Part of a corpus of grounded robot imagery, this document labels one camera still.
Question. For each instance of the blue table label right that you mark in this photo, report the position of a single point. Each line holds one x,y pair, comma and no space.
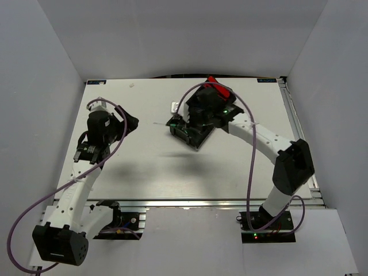
266,80

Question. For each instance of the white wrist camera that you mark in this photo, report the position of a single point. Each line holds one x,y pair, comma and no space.
182,110
98,104

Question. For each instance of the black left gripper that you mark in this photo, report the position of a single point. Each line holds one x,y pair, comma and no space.
131,123

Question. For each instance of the red utility knife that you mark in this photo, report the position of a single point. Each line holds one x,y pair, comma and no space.
223,92

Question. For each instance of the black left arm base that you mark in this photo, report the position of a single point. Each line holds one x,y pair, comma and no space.
124,225

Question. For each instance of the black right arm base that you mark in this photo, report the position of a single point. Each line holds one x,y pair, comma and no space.
277,232

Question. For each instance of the black three-compartment bin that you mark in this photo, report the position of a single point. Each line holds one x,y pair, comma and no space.
193,141

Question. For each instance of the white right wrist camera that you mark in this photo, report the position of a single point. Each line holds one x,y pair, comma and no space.
182,110

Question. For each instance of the aluminium table edge rail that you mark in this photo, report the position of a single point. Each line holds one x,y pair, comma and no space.
316,200

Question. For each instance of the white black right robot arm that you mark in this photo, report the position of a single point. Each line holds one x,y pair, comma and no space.
292,160

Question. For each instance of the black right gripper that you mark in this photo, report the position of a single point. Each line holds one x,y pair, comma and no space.
191,111

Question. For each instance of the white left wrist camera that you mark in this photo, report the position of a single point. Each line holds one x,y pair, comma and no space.
98,104

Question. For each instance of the blue table label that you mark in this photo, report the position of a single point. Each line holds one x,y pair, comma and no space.
96,82
266,80

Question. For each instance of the blue table label left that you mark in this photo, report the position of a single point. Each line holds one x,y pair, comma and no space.
96,82

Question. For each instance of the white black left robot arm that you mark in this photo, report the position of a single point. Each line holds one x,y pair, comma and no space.
65,236

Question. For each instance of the green black precision screwdriver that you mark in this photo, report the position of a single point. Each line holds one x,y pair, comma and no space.
171,124

